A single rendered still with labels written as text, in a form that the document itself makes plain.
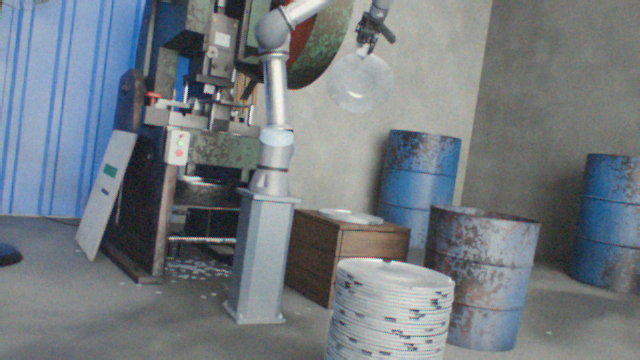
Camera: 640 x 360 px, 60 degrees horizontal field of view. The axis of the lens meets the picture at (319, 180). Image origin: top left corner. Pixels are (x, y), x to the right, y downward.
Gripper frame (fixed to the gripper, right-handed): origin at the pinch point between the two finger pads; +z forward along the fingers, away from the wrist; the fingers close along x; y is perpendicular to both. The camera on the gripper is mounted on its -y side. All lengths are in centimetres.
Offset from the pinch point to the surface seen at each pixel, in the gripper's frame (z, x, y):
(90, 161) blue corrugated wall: 146, -51, 120
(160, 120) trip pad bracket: 34, 20, 78
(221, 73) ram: 34, -15, 55
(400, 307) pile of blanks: -25, 129, 17
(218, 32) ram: 22, -29, 59
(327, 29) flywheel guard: 7.0, -25.9, 12.1
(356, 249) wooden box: 49, 62, -6
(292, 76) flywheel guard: 34.5, -23.6, 21.6
